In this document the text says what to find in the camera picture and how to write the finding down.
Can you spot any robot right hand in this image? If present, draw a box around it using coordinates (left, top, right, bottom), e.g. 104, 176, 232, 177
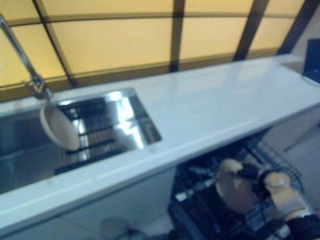
236, 162, 273, 200

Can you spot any cream round plate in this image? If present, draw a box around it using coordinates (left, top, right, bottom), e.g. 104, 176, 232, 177
39, 103, 79, 152
215, 158, 258, 215

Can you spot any white cabinet door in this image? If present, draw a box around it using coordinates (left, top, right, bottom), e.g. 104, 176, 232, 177
262, 104, 320, 151
59, 167, 176, 240

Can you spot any black sink drying rack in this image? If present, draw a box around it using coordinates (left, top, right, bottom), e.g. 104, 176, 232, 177
54, 98, 126, 176

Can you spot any stainless steel sink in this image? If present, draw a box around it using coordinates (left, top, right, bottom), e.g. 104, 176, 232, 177
0, 87, 163, 195

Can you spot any chrome gooseneck faucet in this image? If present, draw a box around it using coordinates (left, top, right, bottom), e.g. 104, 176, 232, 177
0, 16, 54, 101

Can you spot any dark wire cup basket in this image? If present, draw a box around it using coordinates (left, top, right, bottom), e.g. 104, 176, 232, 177
246, 134, 305, 181

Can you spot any dark wire plate basket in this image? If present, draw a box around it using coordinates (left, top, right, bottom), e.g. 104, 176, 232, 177
169, 154, 320, 240

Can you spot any dark window frame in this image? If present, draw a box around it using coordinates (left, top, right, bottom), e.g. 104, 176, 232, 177
0, 0, 320, 101

